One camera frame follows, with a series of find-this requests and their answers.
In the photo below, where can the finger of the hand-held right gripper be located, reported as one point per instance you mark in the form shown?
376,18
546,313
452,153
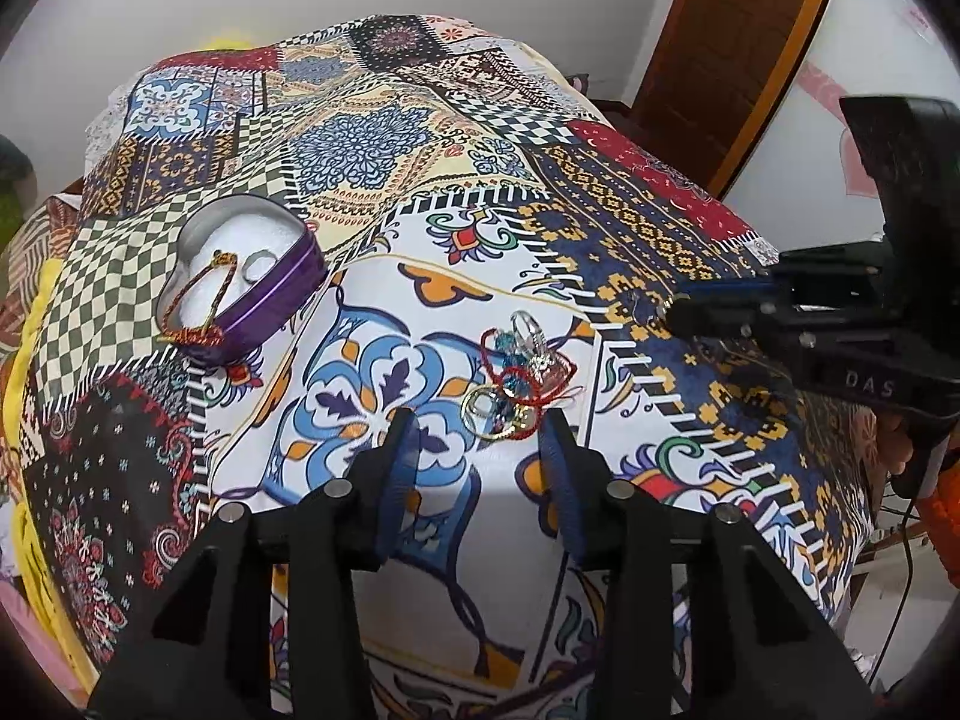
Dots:
720,321
731,291

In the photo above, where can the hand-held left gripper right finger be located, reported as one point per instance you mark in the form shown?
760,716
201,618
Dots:
564,480

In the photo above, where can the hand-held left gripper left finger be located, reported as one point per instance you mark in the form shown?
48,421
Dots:
397,465

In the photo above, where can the blue bead ornament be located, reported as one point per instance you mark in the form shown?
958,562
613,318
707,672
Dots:
517,386

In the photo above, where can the purple heart-shaped tin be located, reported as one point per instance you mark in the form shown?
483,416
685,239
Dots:
285,292

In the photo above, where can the person's right hand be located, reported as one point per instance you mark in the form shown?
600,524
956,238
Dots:
898,446

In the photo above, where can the white wardrobe door pink hearts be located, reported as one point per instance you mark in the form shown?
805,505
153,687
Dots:
862,30

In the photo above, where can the dark pillow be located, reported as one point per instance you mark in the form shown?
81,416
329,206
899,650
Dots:
579,82

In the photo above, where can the brown wooden door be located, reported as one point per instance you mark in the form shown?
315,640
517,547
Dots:
735,30

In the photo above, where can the patchwork patterned blanket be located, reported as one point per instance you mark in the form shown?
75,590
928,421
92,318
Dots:
375,142

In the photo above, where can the yellow bed sheet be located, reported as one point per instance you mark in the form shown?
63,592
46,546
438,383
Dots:
46,292

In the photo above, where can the pink cloth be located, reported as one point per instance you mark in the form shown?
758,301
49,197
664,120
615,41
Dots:
30,637

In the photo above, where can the yellow cushion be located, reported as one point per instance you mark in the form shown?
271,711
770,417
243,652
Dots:
225,43

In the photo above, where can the dark grey bundle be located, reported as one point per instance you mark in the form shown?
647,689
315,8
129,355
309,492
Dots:
16,157

